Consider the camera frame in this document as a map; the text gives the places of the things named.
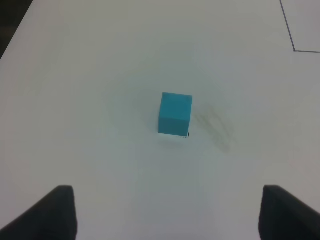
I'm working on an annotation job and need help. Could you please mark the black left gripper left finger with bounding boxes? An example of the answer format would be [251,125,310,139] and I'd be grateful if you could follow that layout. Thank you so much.
[0,185,78,240]

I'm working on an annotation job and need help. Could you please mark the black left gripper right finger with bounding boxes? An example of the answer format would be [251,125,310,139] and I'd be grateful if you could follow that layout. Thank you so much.
[258,185,320,240]

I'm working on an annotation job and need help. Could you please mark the blue cube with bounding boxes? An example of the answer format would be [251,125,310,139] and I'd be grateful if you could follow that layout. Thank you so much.
[158,92,193,137]

